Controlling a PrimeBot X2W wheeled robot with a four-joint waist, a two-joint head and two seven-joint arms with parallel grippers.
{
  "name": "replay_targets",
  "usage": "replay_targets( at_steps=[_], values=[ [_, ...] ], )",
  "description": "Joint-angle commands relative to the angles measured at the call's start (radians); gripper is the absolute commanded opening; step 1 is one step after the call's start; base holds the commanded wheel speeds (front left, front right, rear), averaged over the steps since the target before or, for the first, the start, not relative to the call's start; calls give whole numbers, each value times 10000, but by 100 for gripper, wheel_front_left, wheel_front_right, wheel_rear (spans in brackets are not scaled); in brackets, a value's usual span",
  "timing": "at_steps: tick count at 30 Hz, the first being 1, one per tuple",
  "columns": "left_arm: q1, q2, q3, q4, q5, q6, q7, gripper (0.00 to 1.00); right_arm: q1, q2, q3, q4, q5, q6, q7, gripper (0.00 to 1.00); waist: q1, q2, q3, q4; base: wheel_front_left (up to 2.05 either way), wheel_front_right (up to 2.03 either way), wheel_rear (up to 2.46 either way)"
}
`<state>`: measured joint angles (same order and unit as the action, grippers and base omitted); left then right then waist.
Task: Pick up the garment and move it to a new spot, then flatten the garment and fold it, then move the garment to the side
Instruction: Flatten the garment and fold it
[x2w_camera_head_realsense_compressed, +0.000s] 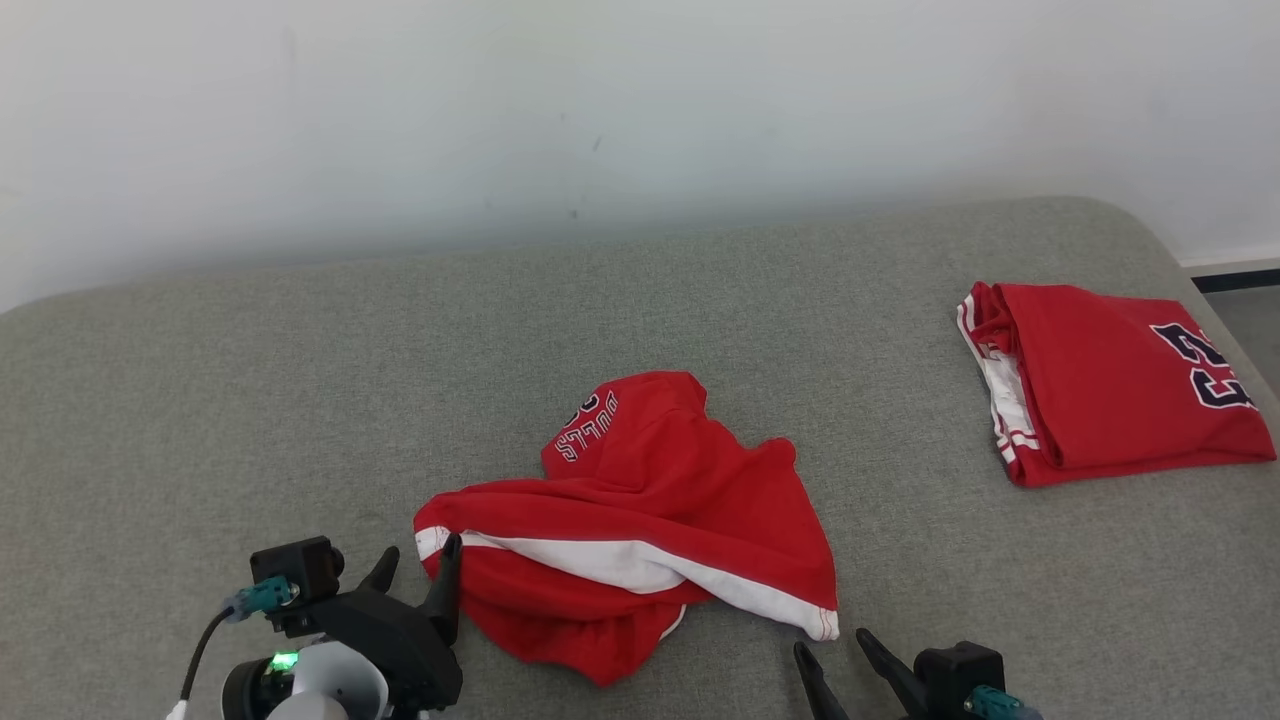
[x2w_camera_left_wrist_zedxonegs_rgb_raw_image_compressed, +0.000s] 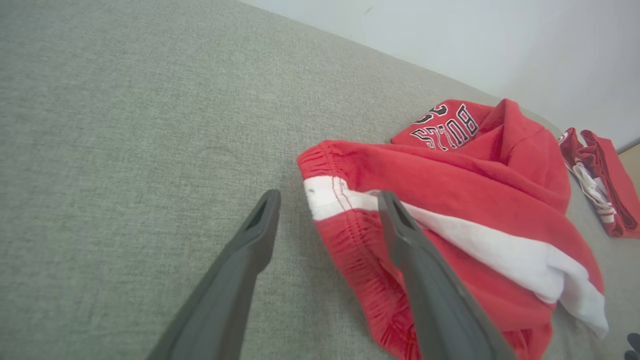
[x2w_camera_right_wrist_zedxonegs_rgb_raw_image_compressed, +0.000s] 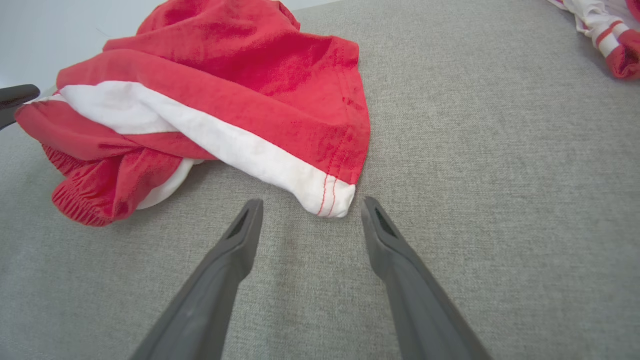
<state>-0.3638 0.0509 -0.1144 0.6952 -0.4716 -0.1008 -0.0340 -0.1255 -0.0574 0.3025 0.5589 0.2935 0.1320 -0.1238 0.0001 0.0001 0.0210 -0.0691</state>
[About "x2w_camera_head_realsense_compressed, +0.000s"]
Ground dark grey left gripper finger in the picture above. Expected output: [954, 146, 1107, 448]
[418, 533, 463, 646]
[358, 546, 401, 593]

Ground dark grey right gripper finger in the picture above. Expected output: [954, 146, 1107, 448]
[856, 628, 931, 720]
[793, 642, 851, 720]

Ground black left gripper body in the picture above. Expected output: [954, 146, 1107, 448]
[275, 592, 463, 716]

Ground red shorts with white band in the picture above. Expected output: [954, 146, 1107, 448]
[413, 371, 841, 687]

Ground red jersey with white stripes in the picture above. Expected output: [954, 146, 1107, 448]
[957, 281, 1278, 489]

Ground black left cable teal plug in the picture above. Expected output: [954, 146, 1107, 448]
[180, 577, 301, 703]

